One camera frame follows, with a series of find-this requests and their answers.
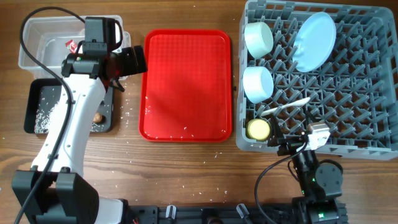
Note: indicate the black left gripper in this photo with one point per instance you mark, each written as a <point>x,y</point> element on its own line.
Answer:
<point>130,68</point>

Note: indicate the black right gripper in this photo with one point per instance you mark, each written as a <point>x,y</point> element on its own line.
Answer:
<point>276,139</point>

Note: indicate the white plastic spoon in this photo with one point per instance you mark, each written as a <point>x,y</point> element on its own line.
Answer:
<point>298,103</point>

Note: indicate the yellow cup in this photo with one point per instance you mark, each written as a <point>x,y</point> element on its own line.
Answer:
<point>258,129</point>

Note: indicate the light blue bowl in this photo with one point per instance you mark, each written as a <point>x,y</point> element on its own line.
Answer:
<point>258,84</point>

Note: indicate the brown carrot stick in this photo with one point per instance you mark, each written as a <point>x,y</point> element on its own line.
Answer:
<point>98,118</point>

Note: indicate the light blue plate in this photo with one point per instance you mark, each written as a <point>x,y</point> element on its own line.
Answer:
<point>314,42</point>

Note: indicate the green bowl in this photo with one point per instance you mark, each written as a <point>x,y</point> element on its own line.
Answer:
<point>258,39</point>

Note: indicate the white rice pile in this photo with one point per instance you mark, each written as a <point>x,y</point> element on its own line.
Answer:
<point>42,120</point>

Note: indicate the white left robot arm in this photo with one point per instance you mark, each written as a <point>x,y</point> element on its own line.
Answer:
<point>53,190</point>

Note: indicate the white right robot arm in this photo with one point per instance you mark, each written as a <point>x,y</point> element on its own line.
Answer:
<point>320,181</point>

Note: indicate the grey dishwasher rack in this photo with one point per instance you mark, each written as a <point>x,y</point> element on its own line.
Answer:
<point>354,92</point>

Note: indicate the black waste tray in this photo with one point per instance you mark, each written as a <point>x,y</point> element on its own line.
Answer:
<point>45,92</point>

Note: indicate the red serving tray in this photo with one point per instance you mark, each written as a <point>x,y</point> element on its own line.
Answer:
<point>186,92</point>

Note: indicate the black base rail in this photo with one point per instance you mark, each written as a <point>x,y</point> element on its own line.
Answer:
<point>279,213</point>

